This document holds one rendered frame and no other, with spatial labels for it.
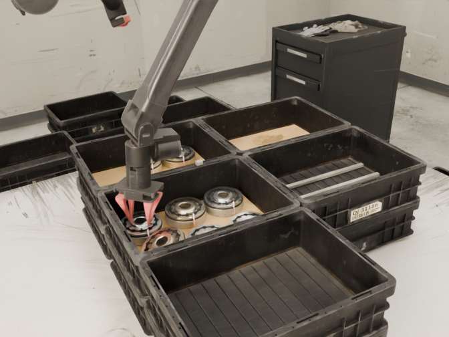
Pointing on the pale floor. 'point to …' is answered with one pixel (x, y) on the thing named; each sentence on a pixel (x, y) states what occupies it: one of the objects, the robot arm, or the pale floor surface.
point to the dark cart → (341, 69)
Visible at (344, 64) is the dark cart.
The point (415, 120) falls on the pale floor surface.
